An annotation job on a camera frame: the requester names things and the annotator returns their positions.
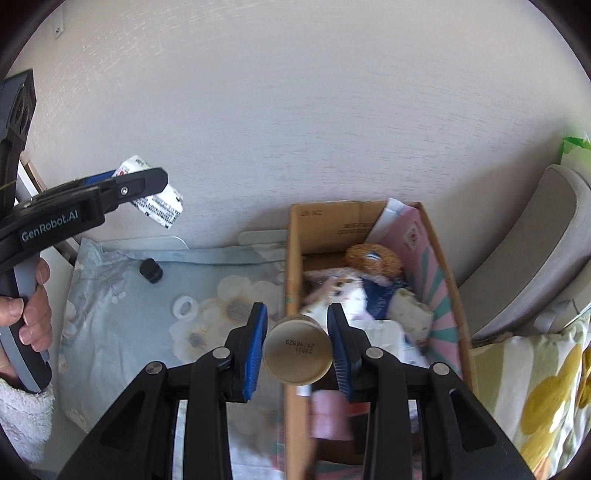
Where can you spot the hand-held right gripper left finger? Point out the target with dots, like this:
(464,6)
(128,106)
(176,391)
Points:
(256,353)

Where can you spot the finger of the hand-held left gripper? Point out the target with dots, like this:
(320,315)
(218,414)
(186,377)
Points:
(104,176)
(138,184)

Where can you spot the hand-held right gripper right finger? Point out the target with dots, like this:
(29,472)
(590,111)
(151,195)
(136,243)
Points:
(340,357)

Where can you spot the white printed tissue packet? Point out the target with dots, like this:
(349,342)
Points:
(159,203)

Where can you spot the beige round can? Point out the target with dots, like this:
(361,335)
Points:
(298,348)

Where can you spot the pink fluffy cloth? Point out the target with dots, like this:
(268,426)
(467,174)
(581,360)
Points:
(328,410)

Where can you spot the white dotted cloth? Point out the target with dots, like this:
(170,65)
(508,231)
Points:
(334,288)

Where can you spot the cardboard box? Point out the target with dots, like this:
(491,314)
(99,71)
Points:
(295,258)

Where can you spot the brown teddy bear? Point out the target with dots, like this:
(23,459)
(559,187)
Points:
(374,261)

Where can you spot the person's left forearm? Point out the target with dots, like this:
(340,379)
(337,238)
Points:
(23,420)

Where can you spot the person's left hand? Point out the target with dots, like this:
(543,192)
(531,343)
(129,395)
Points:
(39,314)

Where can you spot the white flat board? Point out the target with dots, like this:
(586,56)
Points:
(138,243)
(263,237)

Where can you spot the black cap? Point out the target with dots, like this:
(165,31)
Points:
(151,271)

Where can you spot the pink sunburst gift box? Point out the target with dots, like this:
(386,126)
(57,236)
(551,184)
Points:
(429,277)

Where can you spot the yellow floral quilt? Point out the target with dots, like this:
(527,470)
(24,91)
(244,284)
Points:
(545,397)

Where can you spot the grey padded headboard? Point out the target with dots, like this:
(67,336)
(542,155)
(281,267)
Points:
(531,249)

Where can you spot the green packet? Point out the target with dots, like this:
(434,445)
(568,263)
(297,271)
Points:
(577,147)

